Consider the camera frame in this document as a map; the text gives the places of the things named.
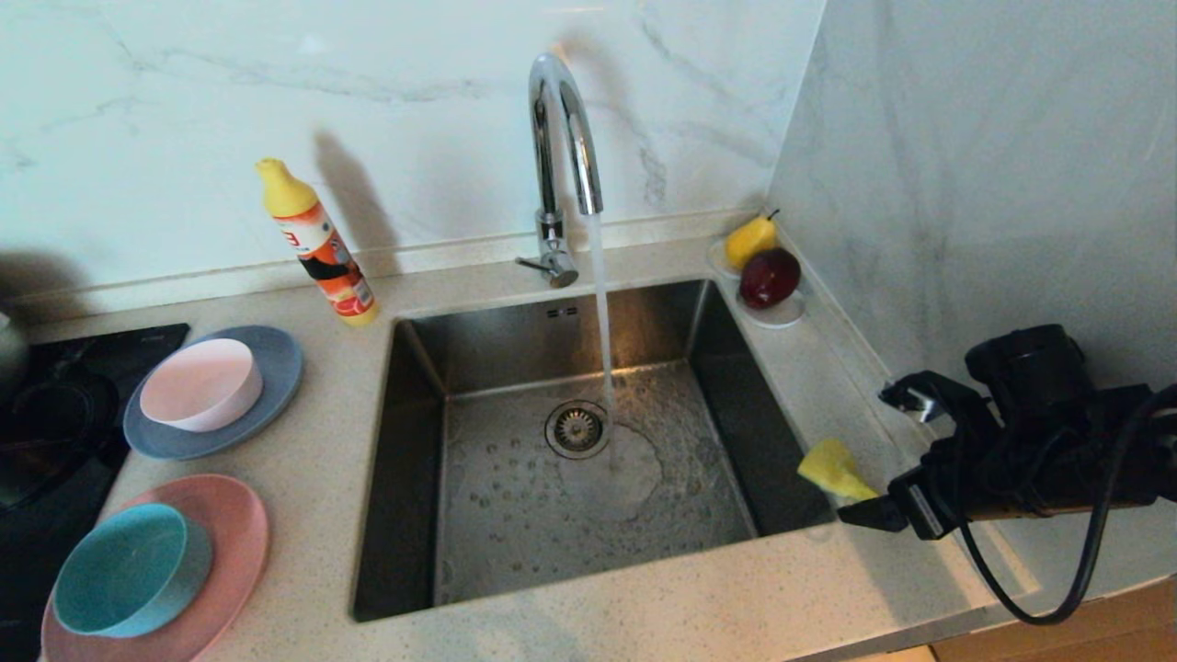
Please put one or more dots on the orange dish soap bottle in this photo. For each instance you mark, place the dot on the orange dish soap bottle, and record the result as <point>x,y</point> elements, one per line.
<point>322,248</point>

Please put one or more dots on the yellow pear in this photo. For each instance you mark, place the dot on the yellow pear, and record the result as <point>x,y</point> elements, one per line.
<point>747,241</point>

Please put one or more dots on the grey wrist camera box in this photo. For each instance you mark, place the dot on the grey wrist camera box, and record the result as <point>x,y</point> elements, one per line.
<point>924,400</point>

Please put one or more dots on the yellow green sponge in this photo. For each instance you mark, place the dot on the yellow green sponge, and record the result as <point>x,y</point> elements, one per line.
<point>832,469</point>

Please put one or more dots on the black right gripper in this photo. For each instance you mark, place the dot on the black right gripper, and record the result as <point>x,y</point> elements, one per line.
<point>1011,478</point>

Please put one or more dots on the pale pink bowl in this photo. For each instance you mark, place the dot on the pale pink bowl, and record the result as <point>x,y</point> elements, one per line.
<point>199,382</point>

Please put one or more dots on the dark red apple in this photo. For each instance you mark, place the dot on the dark red apple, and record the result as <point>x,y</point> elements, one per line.
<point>770,278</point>

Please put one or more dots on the small white dish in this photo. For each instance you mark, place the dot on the small white dish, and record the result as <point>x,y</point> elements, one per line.
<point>780,317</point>

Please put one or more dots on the pink plate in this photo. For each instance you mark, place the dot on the pink plate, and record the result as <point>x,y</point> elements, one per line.
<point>234,533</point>

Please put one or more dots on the teal bowl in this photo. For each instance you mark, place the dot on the teal bowl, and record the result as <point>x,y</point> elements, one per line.
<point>119,570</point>

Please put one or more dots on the black induction cooktop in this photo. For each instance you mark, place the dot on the black induction cooktop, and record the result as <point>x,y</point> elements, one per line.
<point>138,345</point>

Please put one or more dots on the round metal drain strainer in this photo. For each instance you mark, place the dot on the round metal drain strainer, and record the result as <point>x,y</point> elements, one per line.
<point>575,429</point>

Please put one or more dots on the blue grey plate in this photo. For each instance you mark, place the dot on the blue grey plate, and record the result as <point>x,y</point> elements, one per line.
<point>274,368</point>

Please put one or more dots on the stainless steel sink basin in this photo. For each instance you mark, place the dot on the stainless steel sink basin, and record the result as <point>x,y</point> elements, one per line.
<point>497,542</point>

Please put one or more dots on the chrome gooseneck faucet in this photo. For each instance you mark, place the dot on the chrome gooseneck faucet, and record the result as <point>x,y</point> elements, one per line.
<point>550,138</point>

